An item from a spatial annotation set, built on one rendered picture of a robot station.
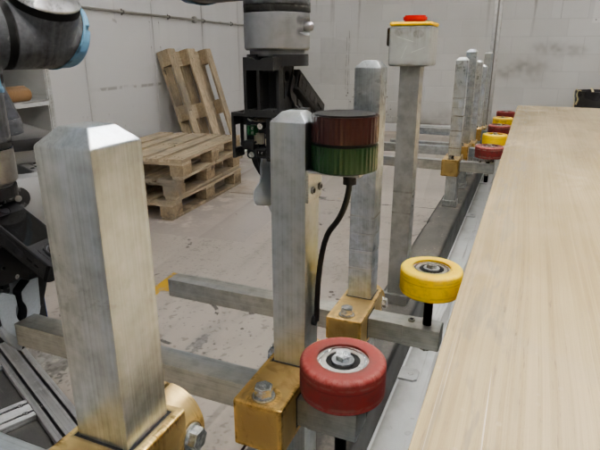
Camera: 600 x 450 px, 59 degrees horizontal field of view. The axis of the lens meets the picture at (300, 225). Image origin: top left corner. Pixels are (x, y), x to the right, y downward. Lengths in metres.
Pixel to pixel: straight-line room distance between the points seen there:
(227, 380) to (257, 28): 0.37
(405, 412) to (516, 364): 0.41
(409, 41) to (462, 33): 7.22
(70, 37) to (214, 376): 0.71
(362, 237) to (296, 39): 0.29
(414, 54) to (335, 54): 7.45
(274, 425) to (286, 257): 0.15
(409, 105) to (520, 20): 7.26
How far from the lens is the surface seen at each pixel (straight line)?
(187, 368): 0.58
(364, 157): 0.45
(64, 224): 0.28
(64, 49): 1.08
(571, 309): 0.67
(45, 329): 0.71
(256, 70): 0.59
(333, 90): 8.40
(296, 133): 0.47
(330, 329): 0.73
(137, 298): 0.29
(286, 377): 0.54
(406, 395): 0.96
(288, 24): 0.60
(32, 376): 1.87
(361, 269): 0.76
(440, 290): 0.68
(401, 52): 0.94
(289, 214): 0.49
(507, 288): 0.69
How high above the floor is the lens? 1.18
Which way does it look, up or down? 18 degrees down
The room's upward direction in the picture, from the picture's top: straight up
